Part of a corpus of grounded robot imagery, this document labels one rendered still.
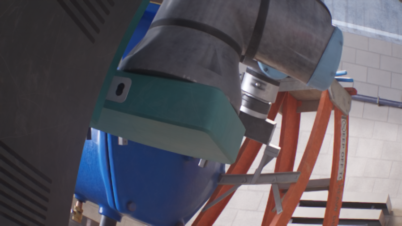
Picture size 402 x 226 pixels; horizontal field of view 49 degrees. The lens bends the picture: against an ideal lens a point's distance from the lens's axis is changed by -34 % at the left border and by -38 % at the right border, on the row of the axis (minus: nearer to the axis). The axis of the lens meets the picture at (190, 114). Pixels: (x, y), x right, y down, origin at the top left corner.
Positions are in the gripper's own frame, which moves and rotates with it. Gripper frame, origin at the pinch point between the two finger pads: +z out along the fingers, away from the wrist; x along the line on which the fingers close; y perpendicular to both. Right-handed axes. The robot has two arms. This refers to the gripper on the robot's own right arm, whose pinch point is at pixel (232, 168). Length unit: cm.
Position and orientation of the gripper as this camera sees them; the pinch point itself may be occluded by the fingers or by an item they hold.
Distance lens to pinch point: 150.1
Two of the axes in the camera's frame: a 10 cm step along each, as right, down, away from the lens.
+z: -3.3, 9.3, 1.6
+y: -2.9, 0.7, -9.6
